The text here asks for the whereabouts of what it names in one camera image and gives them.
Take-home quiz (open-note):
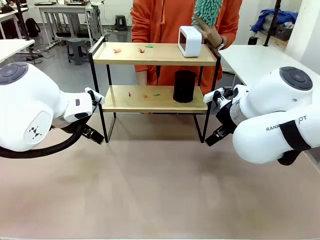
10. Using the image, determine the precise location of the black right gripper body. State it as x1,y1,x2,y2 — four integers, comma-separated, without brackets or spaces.
215,96,238,132

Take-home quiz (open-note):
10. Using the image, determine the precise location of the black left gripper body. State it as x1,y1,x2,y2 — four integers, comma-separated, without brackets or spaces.
81,124,94,138

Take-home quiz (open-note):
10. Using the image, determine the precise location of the teal microfiber duster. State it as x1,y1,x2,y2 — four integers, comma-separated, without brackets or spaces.
191,0,222,29

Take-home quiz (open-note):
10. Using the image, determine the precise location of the two-tier wood metal shelf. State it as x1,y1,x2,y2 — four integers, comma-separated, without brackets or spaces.
87,36,222,144

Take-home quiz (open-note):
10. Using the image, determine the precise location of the person's right hand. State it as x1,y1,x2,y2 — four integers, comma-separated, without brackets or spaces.
136,71,148,86

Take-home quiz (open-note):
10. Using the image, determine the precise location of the person's left hand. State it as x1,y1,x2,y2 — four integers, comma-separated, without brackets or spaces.
199,21,225,50

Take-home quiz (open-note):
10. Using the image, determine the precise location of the black cylindrical container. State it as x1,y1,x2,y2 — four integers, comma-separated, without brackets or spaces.
172,70,196,104

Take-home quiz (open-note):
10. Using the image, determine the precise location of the large white table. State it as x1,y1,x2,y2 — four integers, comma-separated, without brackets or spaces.
218,44,301,88

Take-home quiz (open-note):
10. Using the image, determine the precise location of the white cube device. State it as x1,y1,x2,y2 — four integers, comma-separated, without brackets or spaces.
178,25,203,59

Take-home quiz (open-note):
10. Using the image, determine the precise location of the grey plastic stool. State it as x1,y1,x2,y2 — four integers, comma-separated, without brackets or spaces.
66,38,90,66

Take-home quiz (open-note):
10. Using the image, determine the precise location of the black stand pole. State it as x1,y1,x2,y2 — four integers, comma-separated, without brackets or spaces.
263,0,283,48

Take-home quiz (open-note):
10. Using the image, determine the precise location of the blue cloth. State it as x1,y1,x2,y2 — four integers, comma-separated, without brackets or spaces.
250,8,300,33

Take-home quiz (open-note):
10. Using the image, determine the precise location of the small white table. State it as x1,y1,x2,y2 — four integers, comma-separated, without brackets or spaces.
0,38,36,65

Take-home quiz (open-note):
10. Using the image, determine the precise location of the dark green stool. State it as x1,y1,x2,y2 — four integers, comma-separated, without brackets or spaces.
114,14,128,32

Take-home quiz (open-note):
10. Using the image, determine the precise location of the black backpack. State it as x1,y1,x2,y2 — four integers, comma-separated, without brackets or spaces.
24,17,41,38

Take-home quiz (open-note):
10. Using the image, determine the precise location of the person in orange jacket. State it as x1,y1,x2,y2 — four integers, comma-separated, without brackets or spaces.
130,0,243,96

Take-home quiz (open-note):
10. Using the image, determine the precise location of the grey metal desk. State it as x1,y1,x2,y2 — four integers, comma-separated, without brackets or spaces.
34,1,103,47

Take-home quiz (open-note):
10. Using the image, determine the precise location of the black tripod pole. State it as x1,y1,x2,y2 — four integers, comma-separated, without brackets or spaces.
15,0,36,43

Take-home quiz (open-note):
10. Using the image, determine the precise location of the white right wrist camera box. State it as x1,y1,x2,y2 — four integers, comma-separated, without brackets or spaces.
203,87,225,103

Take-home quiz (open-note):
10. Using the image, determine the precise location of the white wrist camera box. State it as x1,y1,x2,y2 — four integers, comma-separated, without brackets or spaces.
203,87,225,103
84,87,105,101

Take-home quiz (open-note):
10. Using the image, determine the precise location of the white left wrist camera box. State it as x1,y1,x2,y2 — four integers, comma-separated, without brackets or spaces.
84,87,105,101

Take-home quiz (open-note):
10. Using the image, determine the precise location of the black sleeved arm cable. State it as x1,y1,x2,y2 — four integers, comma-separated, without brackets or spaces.
0,119,87,160

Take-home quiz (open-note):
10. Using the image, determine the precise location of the black strap on arm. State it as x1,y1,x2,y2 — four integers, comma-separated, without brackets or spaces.
277,119,313,166

